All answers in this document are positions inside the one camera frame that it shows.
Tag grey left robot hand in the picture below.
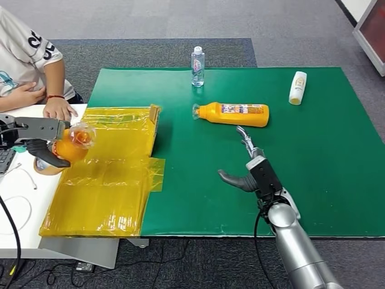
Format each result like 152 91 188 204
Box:
26 138 72 169

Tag person's right hand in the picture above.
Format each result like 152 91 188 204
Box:
12 81 46 107

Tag person's left hand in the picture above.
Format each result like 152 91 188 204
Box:
43 98 79 122

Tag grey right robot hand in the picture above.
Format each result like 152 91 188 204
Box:
217 125 268 194

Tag orange detergent bottle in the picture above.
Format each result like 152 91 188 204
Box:
191 101 270 128
32 122 97 176

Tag small white bottle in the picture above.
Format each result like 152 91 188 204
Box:
289 71 308 106

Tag clear water bottle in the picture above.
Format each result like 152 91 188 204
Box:
191 46 205 88

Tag person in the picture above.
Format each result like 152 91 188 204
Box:
0 5 84 122

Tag dark laptop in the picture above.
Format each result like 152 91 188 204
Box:
0 148 17 175

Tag yellow plastic-wrapped board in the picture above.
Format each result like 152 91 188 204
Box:
38 104 167 238

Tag green table mat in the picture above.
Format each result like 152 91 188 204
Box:
87 67 385 239

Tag grey desk leg panel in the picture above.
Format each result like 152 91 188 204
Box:
39 237 121 270

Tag black device with yellow stripe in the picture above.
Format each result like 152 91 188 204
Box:
0 261 25 289

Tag white cabinet with red panel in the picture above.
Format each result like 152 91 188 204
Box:
353 0 385 77

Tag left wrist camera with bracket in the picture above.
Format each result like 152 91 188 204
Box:
17 116 72 141

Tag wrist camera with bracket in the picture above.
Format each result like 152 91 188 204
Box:
17 116 72 141
246 156 283 198

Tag white cable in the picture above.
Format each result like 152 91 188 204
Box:
0 163 38 191
0 195 32 236

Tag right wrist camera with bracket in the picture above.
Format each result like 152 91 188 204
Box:
246 156 283 198

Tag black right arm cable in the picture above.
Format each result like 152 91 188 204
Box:
253 211 276 289

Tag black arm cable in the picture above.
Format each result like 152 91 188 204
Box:
0 194 22 289
253 211 276 289

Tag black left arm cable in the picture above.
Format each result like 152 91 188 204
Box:
0 194 22 289

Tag grey table foot bracket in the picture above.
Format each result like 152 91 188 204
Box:
127 238 150 249

